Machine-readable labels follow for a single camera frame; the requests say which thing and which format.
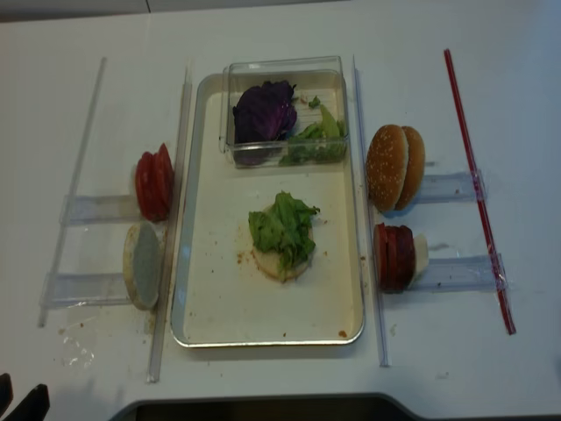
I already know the brown bun half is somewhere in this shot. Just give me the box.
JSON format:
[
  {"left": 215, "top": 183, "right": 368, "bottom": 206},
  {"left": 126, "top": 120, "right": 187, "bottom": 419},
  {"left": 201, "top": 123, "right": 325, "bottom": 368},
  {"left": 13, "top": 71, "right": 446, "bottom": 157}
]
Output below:
[{"left": 395, "top": 126, "right": 425, "bottom": 211}]

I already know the pale bread slice back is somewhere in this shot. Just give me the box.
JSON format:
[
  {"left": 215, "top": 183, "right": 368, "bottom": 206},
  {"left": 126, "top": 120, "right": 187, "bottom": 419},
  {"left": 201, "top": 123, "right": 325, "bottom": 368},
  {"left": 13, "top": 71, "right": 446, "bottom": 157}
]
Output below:
[{"left": 123, "top": 223, "right": 141, "bottom": 309}]

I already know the clear rail far left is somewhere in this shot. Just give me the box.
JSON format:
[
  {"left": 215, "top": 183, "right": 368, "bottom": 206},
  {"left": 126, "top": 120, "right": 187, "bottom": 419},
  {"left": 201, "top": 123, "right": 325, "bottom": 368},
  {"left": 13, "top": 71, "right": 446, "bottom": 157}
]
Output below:
[{"left": 37, "top": 56, "right": 108, "bottom": 328}]

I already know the purple cabbage leaf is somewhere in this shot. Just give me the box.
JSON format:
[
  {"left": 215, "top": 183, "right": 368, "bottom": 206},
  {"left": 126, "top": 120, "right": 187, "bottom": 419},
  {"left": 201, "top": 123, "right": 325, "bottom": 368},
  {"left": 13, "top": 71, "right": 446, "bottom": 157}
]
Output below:
[{"left": 232, "top": 80, "right": 297, "bottom": 146}]

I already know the pale bread slice front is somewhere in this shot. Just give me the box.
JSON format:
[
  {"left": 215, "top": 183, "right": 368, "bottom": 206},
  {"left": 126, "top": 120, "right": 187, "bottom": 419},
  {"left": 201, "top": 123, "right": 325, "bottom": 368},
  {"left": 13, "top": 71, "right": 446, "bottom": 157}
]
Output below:
[{"left": 131, "top": 223, "right": 160, "bottom": 310}]

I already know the bottom bun slice on tray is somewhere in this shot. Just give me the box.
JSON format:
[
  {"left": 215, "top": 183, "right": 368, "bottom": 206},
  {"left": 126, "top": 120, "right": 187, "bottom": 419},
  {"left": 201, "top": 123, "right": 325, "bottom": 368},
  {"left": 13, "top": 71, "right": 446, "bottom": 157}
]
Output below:
[{"left": 251, "top": 218, "right": 316, "bottom": 280}]

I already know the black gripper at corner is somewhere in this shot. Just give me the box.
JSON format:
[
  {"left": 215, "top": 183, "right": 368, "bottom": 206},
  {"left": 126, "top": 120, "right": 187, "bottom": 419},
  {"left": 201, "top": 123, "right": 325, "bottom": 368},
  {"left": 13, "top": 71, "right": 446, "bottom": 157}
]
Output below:
[{"left": 0, "top": 373, "right": 50, "bottom": 421}]

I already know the clear rail left of tray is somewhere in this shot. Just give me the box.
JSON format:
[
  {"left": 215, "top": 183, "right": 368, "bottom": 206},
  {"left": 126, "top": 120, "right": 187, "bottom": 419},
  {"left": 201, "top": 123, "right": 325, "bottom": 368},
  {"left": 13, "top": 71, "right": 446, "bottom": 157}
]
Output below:
[{"left": 146, "top": 59, "right": 194, "bottom": 384}]

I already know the green lettuce in container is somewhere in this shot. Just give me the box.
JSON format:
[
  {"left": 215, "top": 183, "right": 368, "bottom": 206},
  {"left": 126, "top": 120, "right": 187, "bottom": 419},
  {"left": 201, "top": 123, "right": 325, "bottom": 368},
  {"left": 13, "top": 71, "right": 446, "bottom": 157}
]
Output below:
[{"left": 279, "top": 96, "right": 346, "bottom": 167}]

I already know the middle meat patty slice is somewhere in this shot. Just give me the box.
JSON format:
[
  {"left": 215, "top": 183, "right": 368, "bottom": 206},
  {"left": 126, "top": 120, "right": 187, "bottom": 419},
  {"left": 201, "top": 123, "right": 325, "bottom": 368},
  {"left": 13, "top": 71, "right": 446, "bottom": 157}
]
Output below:
[{"left": 386, "top": 226, "right": 398, "bottom": 293}]

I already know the back tomato slice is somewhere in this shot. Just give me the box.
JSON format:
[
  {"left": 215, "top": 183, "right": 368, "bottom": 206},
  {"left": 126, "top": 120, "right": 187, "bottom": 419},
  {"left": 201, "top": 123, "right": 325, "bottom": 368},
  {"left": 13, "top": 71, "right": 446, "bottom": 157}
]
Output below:
[{"left": 154, "top": 143, "right": 174, "bottom": 213}]

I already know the green lettuce leaf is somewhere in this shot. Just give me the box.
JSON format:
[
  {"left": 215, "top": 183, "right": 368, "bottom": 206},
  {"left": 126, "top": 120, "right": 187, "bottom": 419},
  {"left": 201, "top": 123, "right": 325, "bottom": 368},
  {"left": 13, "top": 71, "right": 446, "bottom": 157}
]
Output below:
[{"left": 248, "top": 191, "right": 320, "bottom": 280}]

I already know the tomato slice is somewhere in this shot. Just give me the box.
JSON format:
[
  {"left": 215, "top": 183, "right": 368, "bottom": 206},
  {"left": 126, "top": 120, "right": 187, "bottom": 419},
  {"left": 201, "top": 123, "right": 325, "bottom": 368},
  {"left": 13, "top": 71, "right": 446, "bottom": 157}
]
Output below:
[
  {"left": 135, "top": 152, "right": 160, "bottom": 222},
  {"left": 154, "top": 143, "right": 174, "bottom": 213}
]

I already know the white metal tray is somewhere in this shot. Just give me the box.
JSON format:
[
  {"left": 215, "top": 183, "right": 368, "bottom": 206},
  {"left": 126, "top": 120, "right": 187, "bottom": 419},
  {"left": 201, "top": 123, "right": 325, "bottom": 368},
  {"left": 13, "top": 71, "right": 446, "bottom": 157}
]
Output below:
[{"left": 170, "top": 74, "right": 365, "bottom": 348}]

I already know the front tomato slice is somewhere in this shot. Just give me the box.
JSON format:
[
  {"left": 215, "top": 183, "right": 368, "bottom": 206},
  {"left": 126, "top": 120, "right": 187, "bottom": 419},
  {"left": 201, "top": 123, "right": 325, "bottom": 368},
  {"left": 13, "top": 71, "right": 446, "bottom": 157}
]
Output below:
[{"left": 135, "top": 152, "right": 160, "bottom": 222}]

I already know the white cheese block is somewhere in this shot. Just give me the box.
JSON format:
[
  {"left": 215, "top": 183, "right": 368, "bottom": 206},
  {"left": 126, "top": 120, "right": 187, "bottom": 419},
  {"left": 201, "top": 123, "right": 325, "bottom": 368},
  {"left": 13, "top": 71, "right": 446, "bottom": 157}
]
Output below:
[{"left": 413, "top": 233, "right": 429, "bottom": 282}]

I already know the pale bread slice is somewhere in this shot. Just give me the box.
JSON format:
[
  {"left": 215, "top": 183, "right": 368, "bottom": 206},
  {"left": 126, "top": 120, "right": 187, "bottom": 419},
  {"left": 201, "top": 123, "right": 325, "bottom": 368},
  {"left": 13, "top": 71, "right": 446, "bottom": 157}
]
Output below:
[
  {"left": 123, "top": 223, "right": 141, "bottom": 309},
  {"left": 131, "top": 223, "right": 160, "bottom": 310}
]

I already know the front meat patty slice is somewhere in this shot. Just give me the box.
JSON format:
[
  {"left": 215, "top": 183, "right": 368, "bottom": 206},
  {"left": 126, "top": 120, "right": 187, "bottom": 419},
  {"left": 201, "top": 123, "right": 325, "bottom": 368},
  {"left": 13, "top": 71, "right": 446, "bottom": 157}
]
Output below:
[{"left": 373, "top": 223, "right": 387, "bottom": 290}]

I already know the back meat patty slice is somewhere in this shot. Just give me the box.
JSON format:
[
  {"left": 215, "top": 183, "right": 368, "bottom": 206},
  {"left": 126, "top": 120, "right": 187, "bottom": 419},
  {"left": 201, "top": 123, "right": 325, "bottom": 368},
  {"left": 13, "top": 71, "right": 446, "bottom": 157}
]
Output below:
[{"left": 396, "top": 225, "right": 415, "bottom": 290}]

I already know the sesame bun top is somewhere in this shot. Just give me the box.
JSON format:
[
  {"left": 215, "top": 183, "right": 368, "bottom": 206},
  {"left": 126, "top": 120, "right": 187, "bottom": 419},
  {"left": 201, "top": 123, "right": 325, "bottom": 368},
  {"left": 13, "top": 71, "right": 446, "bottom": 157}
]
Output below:
[{"left": 366, "top": 125, "right": 408, "bottom": 213}]

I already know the meat patty slice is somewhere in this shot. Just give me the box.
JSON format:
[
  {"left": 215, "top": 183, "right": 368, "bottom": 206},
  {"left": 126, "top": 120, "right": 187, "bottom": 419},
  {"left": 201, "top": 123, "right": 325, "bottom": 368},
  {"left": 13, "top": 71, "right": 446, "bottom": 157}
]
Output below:
[
  {"left": 386, "top": 226, "right": 398, "bottom": 293},
  {"left": 396, "top": 225, "right": 415, "bottom": 290},
  {"left": 373, "top": 223, "right": 387, "bottom": 290}
]

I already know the clear plastic container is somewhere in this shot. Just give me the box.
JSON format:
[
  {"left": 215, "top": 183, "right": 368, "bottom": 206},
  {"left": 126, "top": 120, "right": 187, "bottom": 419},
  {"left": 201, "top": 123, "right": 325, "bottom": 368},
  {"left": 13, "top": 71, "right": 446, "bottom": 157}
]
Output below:
[{"left": 219, "top": 56, "right": 349, "bottom": 168}]

